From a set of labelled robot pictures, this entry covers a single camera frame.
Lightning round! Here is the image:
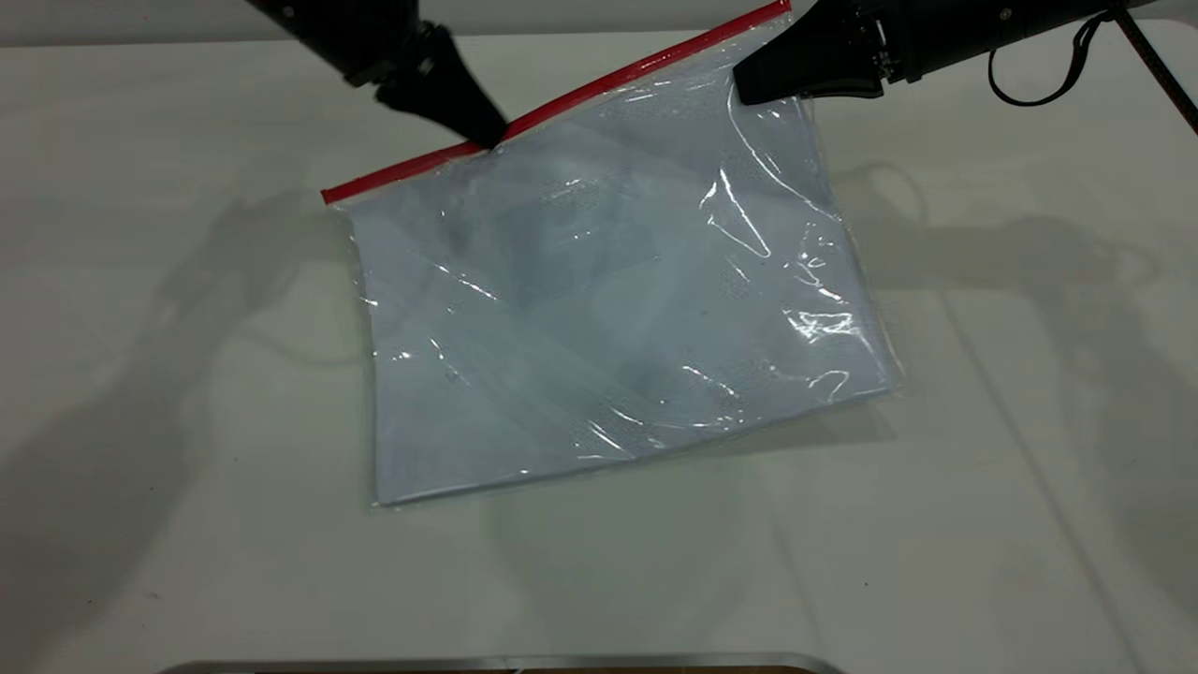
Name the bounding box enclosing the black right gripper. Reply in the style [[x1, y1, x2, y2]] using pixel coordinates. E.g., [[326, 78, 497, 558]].
[[732, 0, 1054, 107]]

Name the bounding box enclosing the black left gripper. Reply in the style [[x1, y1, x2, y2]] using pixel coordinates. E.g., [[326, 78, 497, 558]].
[[247, 0, 512, 151]]

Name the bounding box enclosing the clear plastic zip bag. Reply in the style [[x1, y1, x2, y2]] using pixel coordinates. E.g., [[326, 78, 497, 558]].
[[320, 0, 905, 509]]

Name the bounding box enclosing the silver metal rim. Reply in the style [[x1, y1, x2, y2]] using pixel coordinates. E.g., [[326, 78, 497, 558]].
[[159, 652, 845, 674]]

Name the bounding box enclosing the thin black looped cable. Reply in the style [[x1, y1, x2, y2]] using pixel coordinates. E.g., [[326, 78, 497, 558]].
[[986, 11, 1120, 108]]

